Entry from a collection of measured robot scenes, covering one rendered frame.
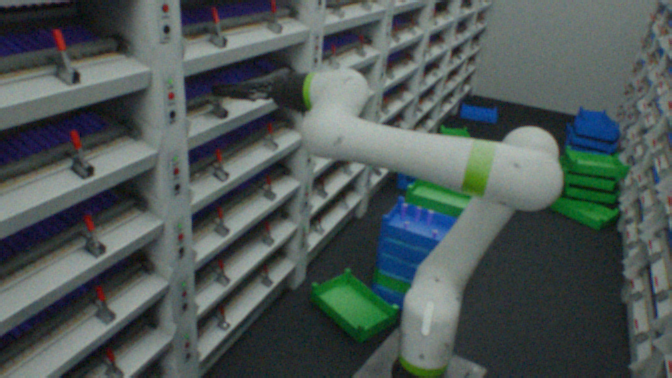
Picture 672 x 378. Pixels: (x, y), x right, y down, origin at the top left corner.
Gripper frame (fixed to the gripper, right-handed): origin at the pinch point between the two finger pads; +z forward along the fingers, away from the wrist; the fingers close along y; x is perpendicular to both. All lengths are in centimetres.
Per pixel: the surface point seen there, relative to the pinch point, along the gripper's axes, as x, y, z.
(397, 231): -67, 57, -25
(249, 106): -7.6, 12.3, 2.2
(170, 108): 0.5, -21.0, -0.9
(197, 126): -7.2, -9.6, 2.9
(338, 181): -62, 87, 14
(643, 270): -100, 112, -113
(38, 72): 13.5, -46.6, 2.5
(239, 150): -22.7, 15.6, 11.0
